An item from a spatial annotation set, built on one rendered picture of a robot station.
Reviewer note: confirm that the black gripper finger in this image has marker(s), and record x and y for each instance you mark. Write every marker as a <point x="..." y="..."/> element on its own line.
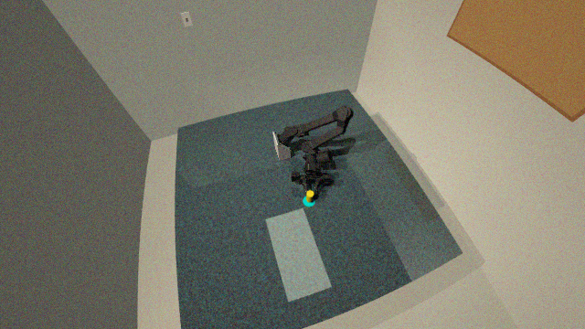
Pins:
<point x="317" y="183"/>
<point x="303" y="182"/>

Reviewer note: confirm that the yellow cylinder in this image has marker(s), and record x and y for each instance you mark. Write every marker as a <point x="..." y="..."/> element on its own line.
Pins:
<point x="310" y="196"/>

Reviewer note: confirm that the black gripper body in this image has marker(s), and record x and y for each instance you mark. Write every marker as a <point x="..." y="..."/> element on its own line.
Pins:
<point x="310" y="175"/>

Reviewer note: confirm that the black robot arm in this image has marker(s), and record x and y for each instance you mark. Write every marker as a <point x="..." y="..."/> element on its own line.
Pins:
<point x="341" y="116"/>

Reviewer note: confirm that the cyan circle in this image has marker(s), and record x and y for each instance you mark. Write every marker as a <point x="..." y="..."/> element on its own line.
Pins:
<point x="308" y="204"/>

